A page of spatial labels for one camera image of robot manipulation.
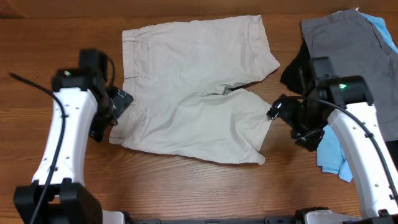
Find beige shorts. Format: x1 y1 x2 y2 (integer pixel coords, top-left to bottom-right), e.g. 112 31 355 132
109 16 280 165

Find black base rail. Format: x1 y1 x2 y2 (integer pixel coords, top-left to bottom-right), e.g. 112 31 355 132
102 209 361 224

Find grey shorts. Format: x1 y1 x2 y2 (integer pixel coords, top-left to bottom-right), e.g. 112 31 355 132
301 9 397 141

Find light blue garment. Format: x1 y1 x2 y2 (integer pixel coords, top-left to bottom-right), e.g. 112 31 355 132
317 13 397 182

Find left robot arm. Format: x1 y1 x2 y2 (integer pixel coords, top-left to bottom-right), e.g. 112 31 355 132
10 49 133 224

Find black garment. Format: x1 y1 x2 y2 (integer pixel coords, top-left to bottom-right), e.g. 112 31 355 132
280 41 313 96

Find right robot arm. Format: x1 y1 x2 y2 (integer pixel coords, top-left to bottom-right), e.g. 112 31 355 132
267 57 397 223

